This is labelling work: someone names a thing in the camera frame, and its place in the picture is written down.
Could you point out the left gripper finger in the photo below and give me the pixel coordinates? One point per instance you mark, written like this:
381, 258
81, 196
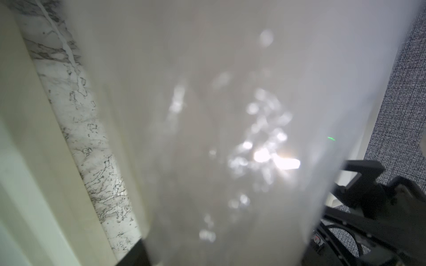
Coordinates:
137, 256

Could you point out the white plastic wrap roll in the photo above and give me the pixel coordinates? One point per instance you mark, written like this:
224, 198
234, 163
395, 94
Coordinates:
231, 120

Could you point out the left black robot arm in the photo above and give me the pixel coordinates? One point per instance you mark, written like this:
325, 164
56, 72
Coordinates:
372, 212

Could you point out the left white wrap dispenser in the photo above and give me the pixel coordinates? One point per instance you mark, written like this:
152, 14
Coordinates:
47, 117

